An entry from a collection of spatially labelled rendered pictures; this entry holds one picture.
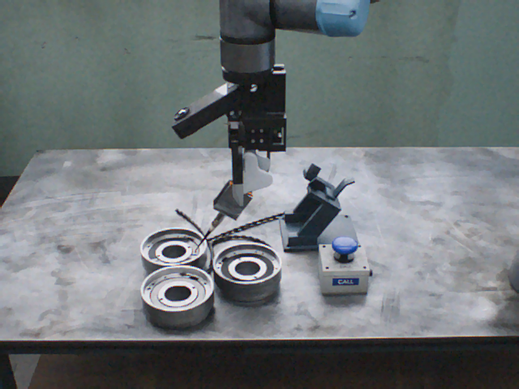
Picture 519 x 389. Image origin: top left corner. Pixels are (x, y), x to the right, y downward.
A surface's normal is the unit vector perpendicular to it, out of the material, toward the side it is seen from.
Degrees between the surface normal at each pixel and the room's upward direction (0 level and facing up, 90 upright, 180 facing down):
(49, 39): 90
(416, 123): 90
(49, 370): 0
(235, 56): 90
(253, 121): 90
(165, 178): 0
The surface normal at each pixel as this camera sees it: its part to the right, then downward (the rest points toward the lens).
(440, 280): 0.00, -0.86
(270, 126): 0.07, 0.51
